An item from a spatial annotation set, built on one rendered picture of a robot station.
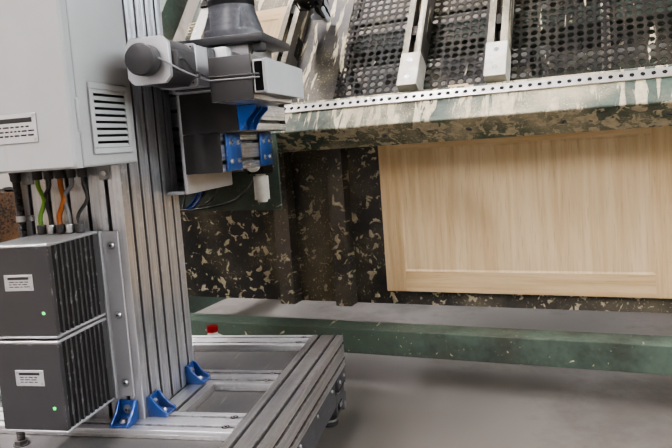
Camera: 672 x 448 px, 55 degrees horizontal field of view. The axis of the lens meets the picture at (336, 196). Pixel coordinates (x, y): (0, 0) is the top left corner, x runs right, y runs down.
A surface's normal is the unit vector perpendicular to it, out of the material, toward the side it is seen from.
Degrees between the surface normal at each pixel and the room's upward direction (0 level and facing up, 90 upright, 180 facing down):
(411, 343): 90
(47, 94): 90
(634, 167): 90
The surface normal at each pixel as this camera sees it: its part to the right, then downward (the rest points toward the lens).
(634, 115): -0.18, 0.87
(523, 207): -0.40, 0.11
